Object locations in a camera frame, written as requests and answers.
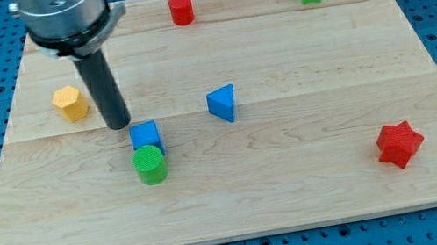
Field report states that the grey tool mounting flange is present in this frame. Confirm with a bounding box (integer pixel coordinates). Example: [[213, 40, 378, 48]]
[[28, 3, 126, 61]]

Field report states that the blue cube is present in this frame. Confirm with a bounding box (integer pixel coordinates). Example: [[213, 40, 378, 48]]
[[129, 120, 166, 155]]

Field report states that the red cylinder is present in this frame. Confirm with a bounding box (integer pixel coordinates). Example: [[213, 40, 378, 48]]
[[168, 0, 195, 26]]

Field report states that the wooden board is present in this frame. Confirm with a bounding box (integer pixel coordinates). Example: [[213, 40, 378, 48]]
[[0, 0, 437, 245]]

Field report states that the yellow hexagon block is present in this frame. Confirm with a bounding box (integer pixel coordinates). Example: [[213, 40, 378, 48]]
[[51, 86, 89, 122]]

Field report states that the blue triangular prism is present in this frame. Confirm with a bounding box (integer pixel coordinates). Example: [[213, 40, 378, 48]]
[[206, 83, 235, 123]]

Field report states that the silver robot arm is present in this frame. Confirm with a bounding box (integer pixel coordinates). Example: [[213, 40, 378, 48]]
[[8, 0, 132, 130]]

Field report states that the red star block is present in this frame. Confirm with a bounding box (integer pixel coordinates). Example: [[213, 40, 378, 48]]
[[376, 120, 424, 169]]

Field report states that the green cylinder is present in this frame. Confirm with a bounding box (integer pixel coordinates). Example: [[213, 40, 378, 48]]
[[132, 145, 168, 185]]

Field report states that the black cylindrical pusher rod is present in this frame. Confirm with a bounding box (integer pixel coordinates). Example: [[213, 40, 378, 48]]
[[73, 50, 131, 130]]

